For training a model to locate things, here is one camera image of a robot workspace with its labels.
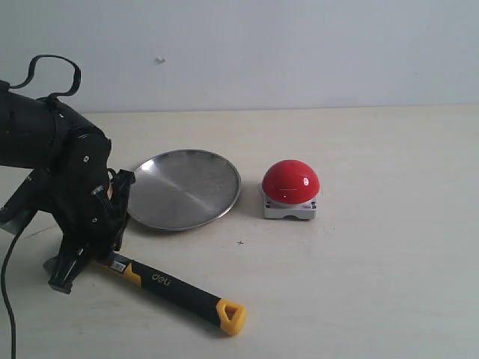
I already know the round stainless steel plate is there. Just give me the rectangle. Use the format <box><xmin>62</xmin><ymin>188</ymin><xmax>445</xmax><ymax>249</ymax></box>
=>
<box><xmin>128</xmin><ymin>149</ymin><xmax>242</xmax><ymax>232</ymax></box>

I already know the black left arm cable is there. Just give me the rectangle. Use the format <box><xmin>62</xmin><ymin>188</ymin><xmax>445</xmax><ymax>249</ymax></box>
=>
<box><xmin>0</xmin><ymin>55</ymin><xmax>82</xmax><ymax>359</ymax></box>

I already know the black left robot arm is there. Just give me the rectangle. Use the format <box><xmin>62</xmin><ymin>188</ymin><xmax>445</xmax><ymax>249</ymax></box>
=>
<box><xmin>1</xmin><ymin>82</ymin><xmax>135</xmax><ymax>294</ymax></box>

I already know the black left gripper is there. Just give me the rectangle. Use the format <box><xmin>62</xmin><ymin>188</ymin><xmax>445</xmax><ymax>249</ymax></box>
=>
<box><xmin>29</xmin><ymin>166</ymin><xmax>135</xmax><ymax>295</ymax></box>

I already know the red dome push button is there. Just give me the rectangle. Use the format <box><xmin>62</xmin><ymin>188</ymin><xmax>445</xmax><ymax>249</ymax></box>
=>
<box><xmin>261</xmin><ymin>159</ymin><xmax>321</xmax><ymax>221</ymax></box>

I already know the yellow black claw hammer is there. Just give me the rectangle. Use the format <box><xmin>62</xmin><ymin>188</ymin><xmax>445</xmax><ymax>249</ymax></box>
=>
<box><xmin>42</xmin><ymin>251</ymin><xmax>247</xmax><ymax>337</ymax></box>

